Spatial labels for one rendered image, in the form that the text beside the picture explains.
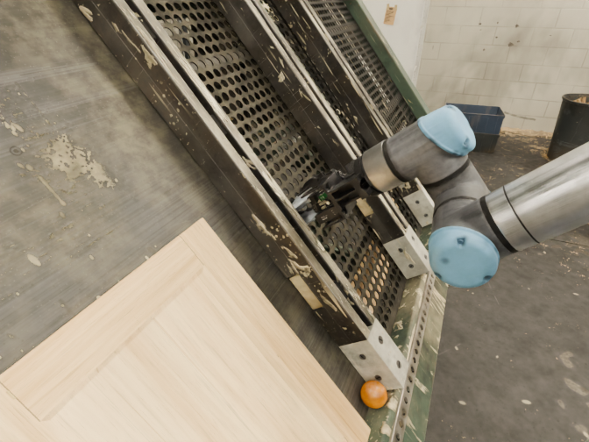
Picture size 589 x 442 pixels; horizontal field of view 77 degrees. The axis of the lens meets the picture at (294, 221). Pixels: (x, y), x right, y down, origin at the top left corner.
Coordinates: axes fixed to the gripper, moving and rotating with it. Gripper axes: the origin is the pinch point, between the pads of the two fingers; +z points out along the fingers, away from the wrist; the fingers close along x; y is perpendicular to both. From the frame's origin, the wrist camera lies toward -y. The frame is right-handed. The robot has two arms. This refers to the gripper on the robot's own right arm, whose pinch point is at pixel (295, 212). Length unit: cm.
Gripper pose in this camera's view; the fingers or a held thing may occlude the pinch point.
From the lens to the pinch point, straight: 75.3
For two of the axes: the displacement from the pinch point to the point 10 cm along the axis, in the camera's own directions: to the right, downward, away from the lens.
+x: 5.8, 7.9, 1.7
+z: -6.8, 3.6, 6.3
